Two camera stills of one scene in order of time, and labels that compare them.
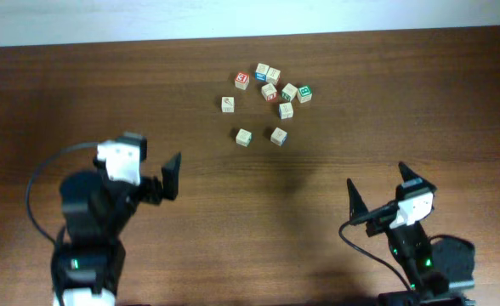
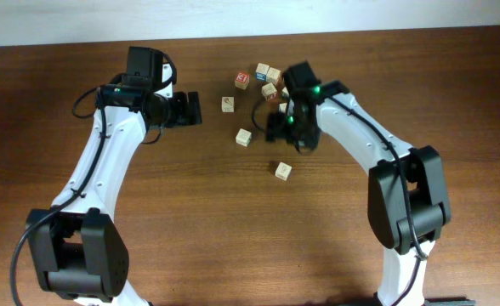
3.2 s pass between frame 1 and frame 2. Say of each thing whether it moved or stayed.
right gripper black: moved
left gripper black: moved
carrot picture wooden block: stayed
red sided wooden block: stayed
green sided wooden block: stayed
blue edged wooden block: moved
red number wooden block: stayed
